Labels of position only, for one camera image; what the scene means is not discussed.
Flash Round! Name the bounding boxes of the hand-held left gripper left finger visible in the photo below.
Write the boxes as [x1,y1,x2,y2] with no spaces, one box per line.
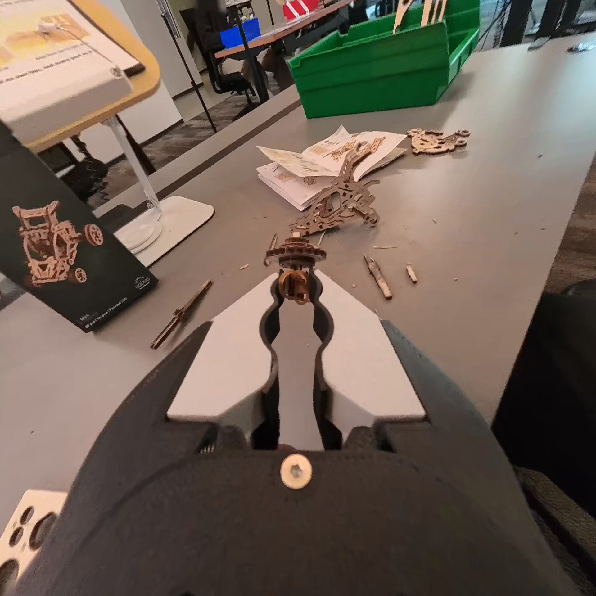
[166,272,283,423]

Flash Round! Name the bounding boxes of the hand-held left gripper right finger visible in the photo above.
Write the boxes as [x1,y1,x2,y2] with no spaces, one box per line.
[312,269,426,424]

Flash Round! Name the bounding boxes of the wooden gear axle assembly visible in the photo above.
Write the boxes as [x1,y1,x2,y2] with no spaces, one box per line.
[264,230,327,306]

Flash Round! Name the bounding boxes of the black model kit box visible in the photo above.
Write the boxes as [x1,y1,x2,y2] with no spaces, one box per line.
[0,119,159,332]

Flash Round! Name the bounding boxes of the long wooden axle stick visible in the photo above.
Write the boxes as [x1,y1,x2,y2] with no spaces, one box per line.
[149,279,214,350]

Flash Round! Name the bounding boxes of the short wooden stick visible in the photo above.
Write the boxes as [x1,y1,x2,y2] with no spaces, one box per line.
[363,254,394,300]

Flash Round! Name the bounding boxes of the white book stand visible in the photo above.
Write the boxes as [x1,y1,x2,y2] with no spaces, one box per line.
[0,0,215,267]

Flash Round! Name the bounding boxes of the partly built wooden chassis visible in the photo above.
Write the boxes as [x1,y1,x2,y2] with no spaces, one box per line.
[289,142,382,236]

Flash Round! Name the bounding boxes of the person's black clothing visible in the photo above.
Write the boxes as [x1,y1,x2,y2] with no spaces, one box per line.
[491,279,596,472]

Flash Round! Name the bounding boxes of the open instruction booklet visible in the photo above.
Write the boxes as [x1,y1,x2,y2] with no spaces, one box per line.
[255,124,409,211]

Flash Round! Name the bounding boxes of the wooden car side panel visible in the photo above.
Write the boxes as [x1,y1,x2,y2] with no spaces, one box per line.
[406,128,472,156]

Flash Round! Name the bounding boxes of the white perforated plate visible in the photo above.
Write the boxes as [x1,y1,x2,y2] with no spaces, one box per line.
[0,488,69,596]

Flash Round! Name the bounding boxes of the black office chair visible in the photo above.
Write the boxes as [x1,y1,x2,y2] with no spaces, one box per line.
[207,47,260,101]

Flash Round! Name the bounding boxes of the green plastic bin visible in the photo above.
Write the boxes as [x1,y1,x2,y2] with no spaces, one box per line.
[287,0,481,120]

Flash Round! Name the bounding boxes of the blue plastic bin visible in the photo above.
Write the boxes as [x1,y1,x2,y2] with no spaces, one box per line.
[219,17,261,50]

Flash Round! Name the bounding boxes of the wooden sheets in bin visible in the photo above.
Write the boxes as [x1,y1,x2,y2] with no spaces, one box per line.
[392,0,450,34]

